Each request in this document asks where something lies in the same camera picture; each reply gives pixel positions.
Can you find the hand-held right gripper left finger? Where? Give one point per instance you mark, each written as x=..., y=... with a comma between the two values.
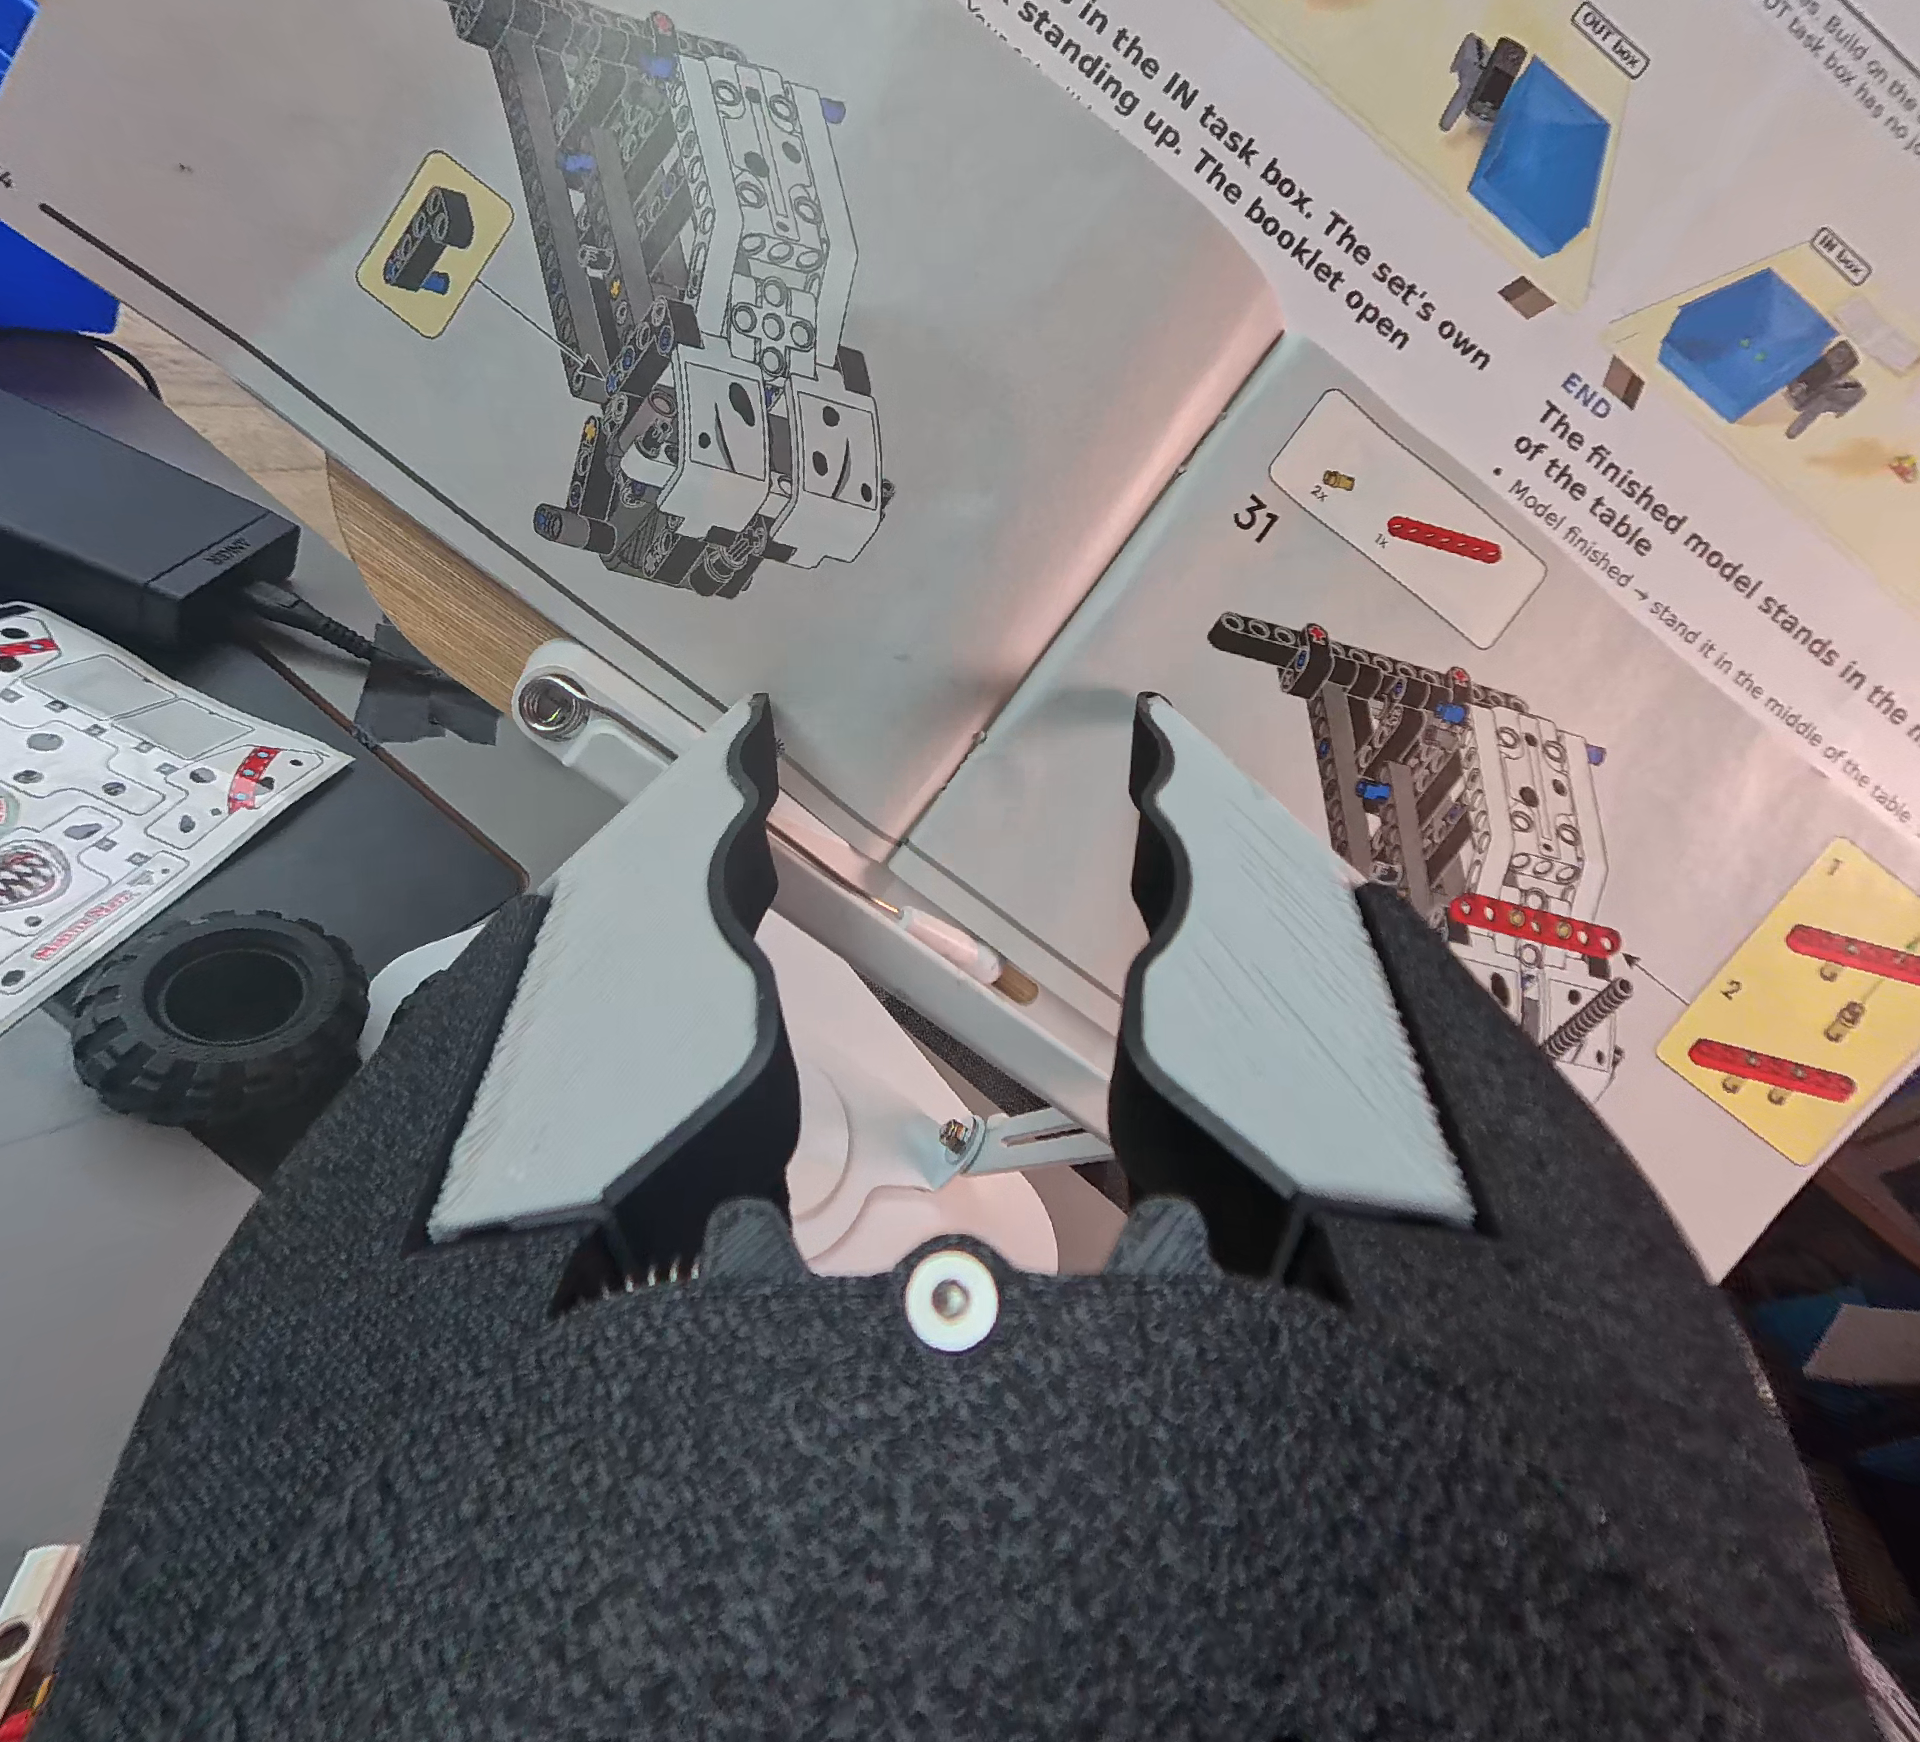
x=620, y=1020

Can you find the toy instruction booklet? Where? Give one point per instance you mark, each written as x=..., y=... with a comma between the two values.
x=981, y=269

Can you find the black power adapter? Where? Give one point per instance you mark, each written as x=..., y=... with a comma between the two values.
x=120, y=513

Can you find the printed task instruction sheet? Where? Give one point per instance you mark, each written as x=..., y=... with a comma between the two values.
x=1398, y=119

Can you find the toy sticker sheet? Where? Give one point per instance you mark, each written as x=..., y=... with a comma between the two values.
x=131, y=783

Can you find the blue plastic bin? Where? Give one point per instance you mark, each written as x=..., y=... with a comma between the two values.
x=55, y=283

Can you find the black toy tyre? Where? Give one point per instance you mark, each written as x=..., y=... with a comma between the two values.
x=108, y=1033

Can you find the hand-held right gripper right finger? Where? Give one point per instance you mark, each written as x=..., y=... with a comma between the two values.
x=1287, y=1020

